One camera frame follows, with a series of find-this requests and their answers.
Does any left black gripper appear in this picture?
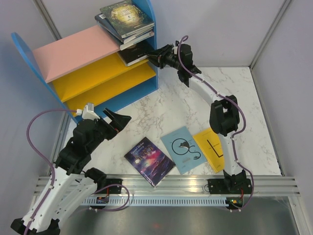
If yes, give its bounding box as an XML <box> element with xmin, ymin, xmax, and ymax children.
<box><xmin>88</xmin><ymin>107</ymin><xmax>132</xmax><ymax>152</ymax></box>

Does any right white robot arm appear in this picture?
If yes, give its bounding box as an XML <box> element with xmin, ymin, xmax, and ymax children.
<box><xmin>146</xmin><ymin>42</ymin><xmax>254</xmax><ymax>195</ymax></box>

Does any black Moon and Sixpence book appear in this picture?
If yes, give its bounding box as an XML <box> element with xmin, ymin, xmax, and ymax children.
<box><xmin>117</xmin><ymin>41</ymin><xmax>154</xmax><ymax>67</ymax></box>

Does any light blue fish book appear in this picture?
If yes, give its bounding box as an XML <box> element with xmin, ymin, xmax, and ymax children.
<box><xmin>161</xmin><ymin>126</ymin><xmax>207</xmax><ymax>174</ymax></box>

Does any green Alice Wonderland book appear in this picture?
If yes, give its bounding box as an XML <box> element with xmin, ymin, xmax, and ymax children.
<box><xmin>100</xmin><ymin>0</ymin><xmax>155</xmax><ymax>38</ymax></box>

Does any blue pink yellow bookshelf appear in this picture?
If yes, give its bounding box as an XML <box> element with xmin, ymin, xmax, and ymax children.
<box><xmin>11</xmin><ymin>0</ymin><xmax>159</xmax><ymax>125</ymax></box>

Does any yellow letter L book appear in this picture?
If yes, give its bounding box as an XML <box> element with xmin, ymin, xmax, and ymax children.
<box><xmin>193</xmin><ymin>128</ymin><xmax>224</xmax><ymax>173</ymax></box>

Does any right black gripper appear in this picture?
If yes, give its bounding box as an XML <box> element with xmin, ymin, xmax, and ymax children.
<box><xmin>144</xmin><ymin>44</ymin><xmax>181</xmax><ymax>71</ymax></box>

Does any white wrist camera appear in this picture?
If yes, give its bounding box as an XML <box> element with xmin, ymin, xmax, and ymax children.
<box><xmin>76</xmin><ymin>102</ymin><xmax>100</xmax><ymax>120</ymax></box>
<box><xmin>172</xmin><ymin>43</ymin><xmax>180</xmax><ymax>55</ymax></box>

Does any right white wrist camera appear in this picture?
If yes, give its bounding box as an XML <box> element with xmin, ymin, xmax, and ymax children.
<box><xmin>172</xmin><ymin>43</ymin><xmax>180</xmax><ymax>55</ymax></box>

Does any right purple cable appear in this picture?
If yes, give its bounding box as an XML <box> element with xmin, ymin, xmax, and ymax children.
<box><xmin>177</xmin><ymin>35</ymin><xmax>254</xmax><ymax>187</ymax></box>

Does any dark purple book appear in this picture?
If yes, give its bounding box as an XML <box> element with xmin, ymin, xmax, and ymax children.
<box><xmin>124</xmin><ymin>137</ymin><xmax>176</xmax><ymax>188</ymax></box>

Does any purple cable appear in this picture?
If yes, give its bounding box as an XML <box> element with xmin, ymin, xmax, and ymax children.
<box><xmin>177</xmin><ymin>35</ymin><xmax>254</xmax><ymax>187</ymax></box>
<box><xmin>23</xmin><ymin>109</ymin><xmax>79</xmax><ymax>235</ymax></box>

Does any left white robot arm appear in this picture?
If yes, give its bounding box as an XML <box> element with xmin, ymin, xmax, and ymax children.
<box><xmin>11</xmin><ymin>103</ymin><xmax>132</xmax><ymax>235</ymax></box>

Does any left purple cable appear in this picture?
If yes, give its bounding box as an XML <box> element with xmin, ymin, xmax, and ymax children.
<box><xmin>23</xmin><ymin>109</ymin><xmax>79</xmax><ymax>235</ymax></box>

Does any teal ocean cover book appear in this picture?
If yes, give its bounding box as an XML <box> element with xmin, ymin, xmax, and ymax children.
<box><xmin>120</xmin><ymin>38</ymin><xmax>154</xmax><ymax>50</ymax></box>

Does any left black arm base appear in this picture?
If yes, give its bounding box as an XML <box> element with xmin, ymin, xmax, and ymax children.
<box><xmin>84</xmin><ymin>167</ymin><xmax>123</xmax><ymax>194</ymax></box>

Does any aluminium mounting rail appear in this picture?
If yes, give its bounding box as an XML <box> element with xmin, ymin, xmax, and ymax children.
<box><xmin>107</xmin><ymin>174</ymin><xmax>300</xmax><ymax>197</ymax></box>

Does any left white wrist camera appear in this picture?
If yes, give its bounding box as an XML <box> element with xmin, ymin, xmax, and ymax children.
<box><xmin>76</xmin><ymin>102</ymin><xmax>100</xmax><ymax>120</ymax></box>

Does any white slotted cable duct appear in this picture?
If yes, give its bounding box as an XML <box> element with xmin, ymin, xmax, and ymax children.
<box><xmin>82</xmin><ymin>195</ymin><xmax>243</xmax><ymax>207</ymax></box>

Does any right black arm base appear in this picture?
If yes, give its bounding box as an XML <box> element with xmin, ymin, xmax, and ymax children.
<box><xmin>207</xmin><ymin>170</ymin><xmax>252</xmax><ymax>194</ymax></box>

